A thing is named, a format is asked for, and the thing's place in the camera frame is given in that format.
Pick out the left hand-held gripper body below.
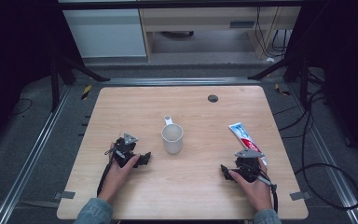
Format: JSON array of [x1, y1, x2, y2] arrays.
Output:
[[104, 133, 142, 169]]

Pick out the hanging black desk cables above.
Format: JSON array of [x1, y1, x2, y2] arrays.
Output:
[[254, 6, 293, 59]]

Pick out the thin black floor cable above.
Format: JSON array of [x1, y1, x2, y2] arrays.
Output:
[[8, 97, 34, 119]]

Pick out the left hand-held gripper cable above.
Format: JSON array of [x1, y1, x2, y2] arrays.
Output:
[[96, 160, 114, 198]]

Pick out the hand-held gripper cable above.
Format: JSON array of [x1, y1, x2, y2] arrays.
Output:
[[96, 160, 114, 198], [257, 175, 280, 215]]

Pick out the blue red toothpaste tube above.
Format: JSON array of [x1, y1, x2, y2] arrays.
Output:
[[227, 121, 269, 167]]

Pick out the person's left hand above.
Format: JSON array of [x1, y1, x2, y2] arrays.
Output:
[[98, 142, 142, 203]]

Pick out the grey tape piece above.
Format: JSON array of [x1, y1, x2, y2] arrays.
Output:
[[53, 190, 76, 201], [289, 190, 312, 202]]

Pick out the light wooden desk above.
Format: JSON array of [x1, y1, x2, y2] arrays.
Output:
[[138, 6, 302, 63]]

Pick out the white cabinet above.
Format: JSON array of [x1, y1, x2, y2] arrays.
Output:
[[62, 7, 147, 59]]

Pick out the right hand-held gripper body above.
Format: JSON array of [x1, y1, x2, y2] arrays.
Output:
[[234, 148, 266, 184]]

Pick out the person's right hand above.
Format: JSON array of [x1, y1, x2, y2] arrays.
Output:
[[228, 158, 274, 213]]

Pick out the aluminium floor rail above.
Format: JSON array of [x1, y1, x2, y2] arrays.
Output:
[[100, 77, 262, 88], [0, 85, 73, 224], [286, 83, 358, 224]]

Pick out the yellow black tape strip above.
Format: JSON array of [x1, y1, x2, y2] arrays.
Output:
[[273, 82, 292, 97], [80, 84, 93, 102]]

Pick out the right hand-held gripper cable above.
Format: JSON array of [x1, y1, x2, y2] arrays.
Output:
[[257, 175, 280, 215]]

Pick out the black metal stand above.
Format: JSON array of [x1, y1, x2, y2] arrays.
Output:
[[48, 50, 111, 113], [247, 50, 312, 110]]

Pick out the white cup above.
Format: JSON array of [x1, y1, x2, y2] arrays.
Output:
[[160, 115, 185, 155]]

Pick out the thick black floor cable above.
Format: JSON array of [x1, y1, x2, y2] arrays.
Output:
[[273, 88, 358, 211]]

